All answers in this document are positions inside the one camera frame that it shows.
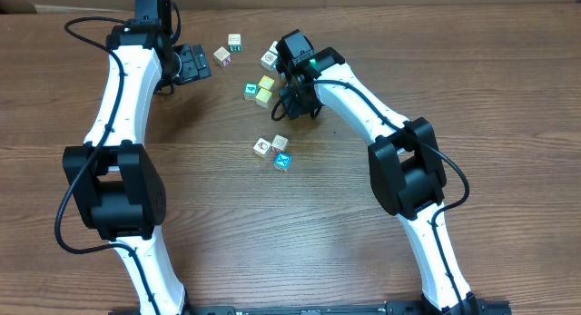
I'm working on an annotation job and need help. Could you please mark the white block red drawing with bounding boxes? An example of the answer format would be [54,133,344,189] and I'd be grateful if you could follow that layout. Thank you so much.
[271,134,289,153]

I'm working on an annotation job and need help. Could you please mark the white cream block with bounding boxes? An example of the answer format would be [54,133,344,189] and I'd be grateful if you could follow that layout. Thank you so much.
[253,138,271,158]

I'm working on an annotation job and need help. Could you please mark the blue X block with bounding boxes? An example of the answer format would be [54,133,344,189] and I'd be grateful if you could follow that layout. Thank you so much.
[274,153,292,172]

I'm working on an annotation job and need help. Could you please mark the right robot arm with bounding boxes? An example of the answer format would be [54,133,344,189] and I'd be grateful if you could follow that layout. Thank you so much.
[277,45,479,314]

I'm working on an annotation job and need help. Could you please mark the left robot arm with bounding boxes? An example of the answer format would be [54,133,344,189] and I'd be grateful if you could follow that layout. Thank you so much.
[54,19,211,314]

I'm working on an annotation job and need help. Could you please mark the white block red side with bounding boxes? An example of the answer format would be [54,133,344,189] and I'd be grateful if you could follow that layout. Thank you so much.
[213,46,231,67]

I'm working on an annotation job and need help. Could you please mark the yellow block lower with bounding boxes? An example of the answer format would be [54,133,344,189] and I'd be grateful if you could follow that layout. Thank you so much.
[255,88,272,108]

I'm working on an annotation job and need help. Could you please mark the yellow block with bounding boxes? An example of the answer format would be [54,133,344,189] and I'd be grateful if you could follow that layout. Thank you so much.
[258,75,275,91]
[255,88,272,108]

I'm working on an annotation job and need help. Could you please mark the yellow block upper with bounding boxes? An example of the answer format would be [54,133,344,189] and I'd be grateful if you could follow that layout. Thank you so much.
[258,75,275,91]

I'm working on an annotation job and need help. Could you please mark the white block blue side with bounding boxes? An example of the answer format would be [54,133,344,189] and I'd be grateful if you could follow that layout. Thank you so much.
[261,51,278,72]

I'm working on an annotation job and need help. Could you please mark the white block green side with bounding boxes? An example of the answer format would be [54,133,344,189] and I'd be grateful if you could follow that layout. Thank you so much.
[228,34,241,53]

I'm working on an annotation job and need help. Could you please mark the green number four block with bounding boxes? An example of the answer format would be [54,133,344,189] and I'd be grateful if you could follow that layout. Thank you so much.
[243,83,260,100]

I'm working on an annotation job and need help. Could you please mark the white block far top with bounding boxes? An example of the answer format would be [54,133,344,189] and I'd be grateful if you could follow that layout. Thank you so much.
[269,41,278,55]

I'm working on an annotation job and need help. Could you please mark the left black cable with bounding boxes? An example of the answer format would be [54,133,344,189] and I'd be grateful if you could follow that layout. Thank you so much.
[54,1,182,315]

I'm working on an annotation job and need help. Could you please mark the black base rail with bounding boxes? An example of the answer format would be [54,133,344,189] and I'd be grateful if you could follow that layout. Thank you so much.
[108,300,514,315]

